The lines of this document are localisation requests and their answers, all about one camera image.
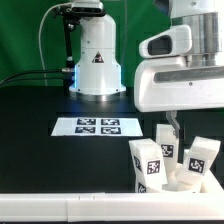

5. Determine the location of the black camera stand pole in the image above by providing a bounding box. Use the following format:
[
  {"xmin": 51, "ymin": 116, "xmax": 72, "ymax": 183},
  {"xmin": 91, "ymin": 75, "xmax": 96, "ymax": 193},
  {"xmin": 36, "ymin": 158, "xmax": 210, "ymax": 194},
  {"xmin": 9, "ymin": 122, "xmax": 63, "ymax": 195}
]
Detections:
[{"xmin": 63, "ymin": 17, "xmax": 75, "ymax": 69}]

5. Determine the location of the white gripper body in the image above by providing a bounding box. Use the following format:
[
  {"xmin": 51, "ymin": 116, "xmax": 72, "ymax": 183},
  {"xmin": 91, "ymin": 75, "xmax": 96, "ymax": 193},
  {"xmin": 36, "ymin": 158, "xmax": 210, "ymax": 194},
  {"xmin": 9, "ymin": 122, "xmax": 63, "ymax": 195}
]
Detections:
[{"xmin": 134, "ymin": 56, "xmax": 224, "ymax": 112}]

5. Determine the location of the grey camera cable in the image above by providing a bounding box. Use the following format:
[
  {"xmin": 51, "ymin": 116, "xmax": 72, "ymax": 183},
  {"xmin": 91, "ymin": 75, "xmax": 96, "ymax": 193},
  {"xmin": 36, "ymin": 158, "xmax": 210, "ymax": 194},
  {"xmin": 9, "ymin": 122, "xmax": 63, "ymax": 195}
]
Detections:
[{"xmin": 37, "ymin": 3, "xmax": 72, "ymax": 87}]

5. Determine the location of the black cable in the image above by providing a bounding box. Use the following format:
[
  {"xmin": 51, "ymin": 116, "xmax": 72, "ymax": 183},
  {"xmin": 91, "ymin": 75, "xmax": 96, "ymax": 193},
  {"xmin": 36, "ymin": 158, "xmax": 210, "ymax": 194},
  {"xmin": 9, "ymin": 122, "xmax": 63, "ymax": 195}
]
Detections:
[
  {"xmin": 0, "ymin": 68, "xmax": 75, "ymax": 84},
  {"xmin": 0, "ymin": 75, "xmax": 74, "ymax": 88}
]

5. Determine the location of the white L-shaped fence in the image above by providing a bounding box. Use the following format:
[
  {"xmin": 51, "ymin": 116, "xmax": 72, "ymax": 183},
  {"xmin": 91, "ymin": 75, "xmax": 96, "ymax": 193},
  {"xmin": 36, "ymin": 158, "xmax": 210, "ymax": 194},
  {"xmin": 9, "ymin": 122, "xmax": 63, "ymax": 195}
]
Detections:
[{"xmin": 0, "ymin": 148, "xmax": 224, "ymax": 223}]

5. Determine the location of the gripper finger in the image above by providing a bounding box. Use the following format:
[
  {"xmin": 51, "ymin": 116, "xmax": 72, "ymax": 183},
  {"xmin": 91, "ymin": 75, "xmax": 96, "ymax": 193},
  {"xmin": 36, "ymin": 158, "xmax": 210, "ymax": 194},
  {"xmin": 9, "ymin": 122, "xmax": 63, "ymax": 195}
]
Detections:
[{"xmin": 166, "ymin": 111, "xmax": 180, "ymax": 137}]

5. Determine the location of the black cable upper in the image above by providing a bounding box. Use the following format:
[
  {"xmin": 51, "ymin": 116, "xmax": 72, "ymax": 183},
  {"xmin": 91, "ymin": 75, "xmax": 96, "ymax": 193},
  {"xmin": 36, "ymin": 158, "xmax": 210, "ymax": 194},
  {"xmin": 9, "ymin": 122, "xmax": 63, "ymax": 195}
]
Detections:
[{"xmin": 0, "ymin": 68, "xmax": 75, "ymax": 84}]

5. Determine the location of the black cable lower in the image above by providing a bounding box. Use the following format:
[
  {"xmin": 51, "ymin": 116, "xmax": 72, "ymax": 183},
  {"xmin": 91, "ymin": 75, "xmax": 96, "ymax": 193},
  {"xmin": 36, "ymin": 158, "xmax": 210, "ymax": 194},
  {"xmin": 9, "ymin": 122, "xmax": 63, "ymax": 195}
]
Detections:
[{"xmin": 0, "ymin": 75, "xmax": 74, "ymax": 88}]

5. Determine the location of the white marker tag sheet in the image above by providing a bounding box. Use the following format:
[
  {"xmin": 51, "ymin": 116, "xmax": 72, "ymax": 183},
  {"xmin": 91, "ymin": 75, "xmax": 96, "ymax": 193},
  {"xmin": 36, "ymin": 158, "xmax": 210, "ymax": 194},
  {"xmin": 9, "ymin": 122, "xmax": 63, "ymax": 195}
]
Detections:
[{"xmin": 51, "ymin": 117, "xmax": 143, "ymax": 137}]

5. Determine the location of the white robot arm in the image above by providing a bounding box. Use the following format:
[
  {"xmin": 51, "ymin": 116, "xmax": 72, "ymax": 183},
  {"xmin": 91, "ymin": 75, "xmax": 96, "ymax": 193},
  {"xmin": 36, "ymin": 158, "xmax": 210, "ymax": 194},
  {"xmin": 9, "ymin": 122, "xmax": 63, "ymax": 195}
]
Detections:
[{"xmin": 70, "ymin": 0, "xmax": 224, "ymax": 128}]

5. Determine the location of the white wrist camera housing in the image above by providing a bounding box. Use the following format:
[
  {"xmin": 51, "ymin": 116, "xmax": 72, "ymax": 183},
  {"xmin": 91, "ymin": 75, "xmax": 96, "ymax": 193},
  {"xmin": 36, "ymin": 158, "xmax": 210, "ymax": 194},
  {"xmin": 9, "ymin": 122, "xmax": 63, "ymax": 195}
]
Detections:
[{"xmin": 139, "ymin": 25, "xmax": 193, "ymax": 59}]

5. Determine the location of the black camera on stand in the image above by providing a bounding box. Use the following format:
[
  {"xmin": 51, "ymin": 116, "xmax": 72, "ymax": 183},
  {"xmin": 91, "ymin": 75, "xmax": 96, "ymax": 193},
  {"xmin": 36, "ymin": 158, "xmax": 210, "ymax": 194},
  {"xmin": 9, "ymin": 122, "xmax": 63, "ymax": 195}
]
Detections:
[{"xmin": 55, "ymin": 0, "xmax": 106, "ymax": 17}]

